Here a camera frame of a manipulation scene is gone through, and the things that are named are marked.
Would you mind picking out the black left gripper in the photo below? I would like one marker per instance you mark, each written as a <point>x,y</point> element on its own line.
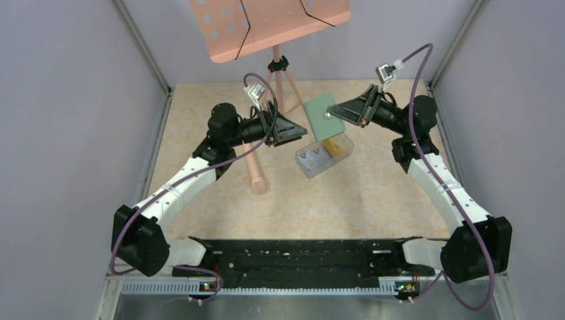
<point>278,130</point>

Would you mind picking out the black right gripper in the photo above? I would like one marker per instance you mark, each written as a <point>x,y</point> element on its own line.
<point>361,110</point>

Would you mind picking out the green leather card holder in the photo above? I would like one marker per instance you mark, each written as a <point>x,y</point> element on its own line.
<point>323,125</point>

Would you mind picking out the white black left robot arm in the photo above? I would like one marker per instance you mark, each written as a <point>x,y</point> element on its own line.
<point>138,235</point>

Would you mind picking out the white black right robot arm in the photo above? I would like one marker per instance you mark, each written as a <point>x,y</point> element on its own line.
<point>479,244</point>

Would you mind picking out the clear plastic card box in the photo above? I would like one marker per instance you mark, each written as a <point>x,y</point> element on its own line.
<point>330,163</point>

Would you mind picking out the white cards in box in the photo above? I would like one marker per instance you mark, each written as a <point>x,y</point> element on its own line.
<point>313,159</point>

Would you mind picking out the yellow card in box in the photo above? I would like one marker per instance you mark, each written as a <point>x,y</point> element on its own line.
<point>335,146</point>

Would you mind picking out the pink music stand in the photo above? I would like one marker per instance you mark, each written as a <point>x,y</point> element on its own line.
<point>234,29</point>

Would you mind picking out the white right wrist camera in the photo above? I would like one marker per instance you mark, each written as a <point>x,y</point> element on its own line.
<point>386,74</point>

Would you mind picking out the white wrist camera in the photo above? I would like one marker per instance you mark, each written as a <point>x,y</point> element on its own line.
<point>255,93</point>
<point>386,74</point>

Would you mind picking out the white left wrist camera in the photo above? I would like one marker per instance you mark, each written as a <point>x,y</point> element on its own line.
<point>255,93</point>

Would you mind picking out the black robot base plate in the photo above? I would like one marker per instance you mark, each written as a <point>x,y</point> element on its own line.
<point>308,264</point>

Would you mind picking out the aluminium front rail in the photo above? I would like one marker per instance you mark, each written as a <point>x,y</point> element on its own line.
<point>203,287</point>

